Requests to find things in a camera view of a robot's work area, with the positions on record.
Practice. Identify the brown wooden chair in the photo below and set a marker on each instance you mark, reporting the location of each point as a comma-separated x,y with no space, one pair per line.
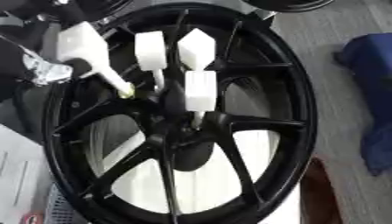
319,194

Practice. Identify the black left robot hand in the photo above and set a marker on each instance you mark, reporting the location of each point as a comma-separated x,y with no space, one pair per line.
14,62

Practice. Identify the small red and white box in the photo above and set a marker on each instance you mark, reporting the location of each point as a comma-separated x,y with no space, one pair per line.
32,218

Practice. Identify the black round tire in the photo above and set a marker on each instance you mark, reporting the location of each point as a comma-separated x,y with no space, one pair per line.
288,4

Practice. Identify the black spoked wheel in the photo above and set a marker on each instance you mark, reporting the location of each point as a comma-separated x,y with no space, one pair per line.
240,191

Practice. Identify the grey mesh basket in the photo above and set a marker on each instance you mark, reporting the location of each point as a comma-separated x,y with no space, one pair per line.
61,205

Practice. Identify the blue bag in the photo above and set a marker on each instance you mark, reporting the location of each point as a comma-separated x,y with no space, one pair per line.
375,102

